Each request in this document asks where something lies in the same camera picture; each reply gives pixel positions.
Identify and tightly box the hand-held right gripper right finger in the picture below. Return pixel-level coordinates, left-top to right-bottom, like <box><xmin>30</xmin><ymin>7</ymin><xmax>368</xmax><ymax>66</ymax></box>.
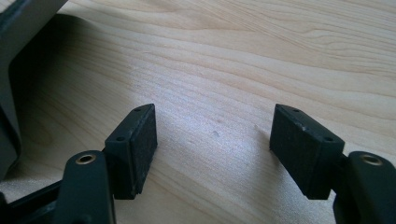
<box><xmin>269</xmin><ymin>104</ymin><xmax>346</xmax><ymax>201</ymax></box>

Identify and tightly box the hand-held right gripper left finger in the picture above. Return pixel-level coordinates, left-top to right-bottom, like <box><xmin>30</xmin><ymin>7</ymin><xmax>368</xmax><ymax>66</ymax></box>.
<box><xmin>104</xmin><ymin>103</ymin><xmax>159</xmax><ymax>201</ymax></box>

